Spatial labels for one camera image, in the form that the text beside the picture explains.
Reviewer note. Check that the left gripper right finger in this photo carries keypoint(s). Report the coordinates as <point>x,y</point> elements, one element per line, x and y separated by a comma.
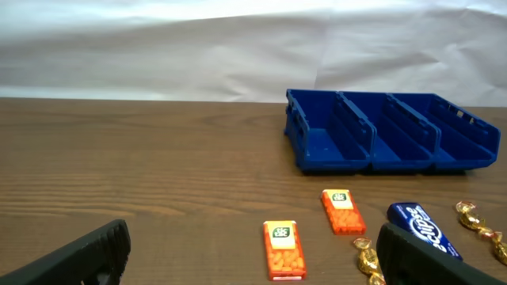
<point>416,265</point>

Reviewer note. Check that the gold wrapped candy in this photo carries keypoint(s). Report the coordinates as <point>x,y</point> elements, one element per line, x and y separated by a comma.
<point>367,259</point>
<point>470,218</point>
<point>500,248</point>

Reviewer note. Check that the orange candy box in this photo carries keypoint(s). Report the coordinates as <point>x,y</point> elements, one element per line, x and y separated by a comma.
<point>285,257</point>
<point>344,215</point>

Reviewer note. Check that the blue candy pack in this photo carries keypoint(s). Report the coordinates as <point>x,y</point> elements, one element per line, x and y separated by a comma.
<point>420,225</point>

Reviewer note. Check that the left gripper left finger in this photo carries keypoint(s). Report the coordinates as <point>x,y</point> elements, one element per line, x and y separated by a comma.
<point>91,255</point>

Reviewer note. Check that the blue tray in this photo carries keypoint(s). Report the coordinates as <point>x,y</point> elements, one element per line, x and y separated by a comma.
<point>328,146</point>

